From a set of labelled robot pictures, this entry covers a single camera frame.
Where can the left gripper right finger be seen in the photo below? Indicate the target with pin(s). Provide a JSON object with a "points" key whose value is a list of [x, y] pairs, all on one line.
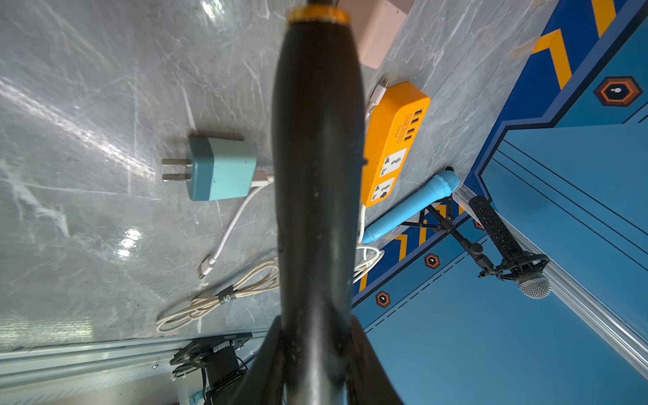
{"points": [[367, 381]]}

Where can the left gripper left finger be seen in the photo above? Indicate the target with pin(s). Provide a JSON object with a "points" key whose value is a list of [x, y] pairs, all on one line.
{"points": [[264, 383]]}

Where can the teal charger cube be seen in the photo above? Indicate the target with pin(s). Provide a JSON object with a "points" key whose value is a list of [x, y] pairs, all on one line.
{"points": [[215, 169]]}

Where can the orange power strip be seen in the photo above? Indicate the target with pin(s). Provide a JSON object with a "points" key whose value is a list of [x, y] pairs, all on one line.
{"points": [[392, 130]]}

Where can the black electric toothbrush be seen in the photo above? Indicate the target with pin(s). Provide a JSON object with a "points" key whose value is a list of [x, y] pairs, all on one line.
{"points": [[318, 140]]}

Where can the blue microphone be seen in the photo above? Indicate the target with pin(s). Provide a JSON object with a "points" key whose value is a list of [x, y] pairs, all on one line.
{"points": [[437, 188]]}

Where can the pink charger cube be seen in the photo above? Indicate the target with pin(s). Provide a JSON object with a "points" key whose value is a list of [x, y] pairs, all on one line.
{"points": [[375, 25]]}

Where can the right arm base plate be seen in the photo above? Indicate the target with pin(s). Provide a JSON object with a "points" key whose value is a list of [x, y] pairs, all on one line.
{"points": [[216, 355]]}

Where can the aluminium front rail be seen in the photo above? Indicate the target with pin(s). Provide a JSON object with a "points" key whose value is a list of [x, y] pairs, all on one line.
{"points": [[39, 375]]}

